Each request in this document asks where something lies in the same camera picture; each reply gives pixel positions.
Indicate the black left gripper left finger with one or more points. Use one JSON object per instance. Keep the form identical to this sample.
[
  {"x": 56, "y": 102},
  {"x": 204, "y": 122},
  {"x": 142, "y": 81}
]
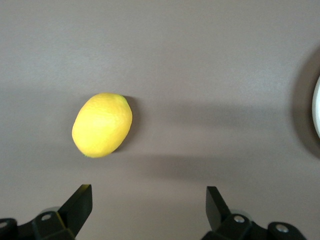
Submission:
[{"x": 77, "y": 207}]

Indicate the beige plate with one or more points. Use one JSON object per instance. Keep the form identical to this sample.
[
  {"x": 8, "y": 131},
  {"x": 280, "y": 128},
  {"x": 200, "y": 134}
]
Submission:
[{"x": 317, "y": 107}]

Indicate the yellow lemon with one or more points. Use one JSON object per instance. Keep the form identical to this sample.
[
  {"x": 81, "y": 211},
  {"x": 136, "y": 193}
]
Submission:
[{"x": 102, "y": 125}]

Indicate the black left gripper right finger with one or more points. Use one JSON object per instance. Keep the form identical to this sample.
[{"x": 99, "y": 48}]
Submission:
[{"x": 215, "y": 210}]

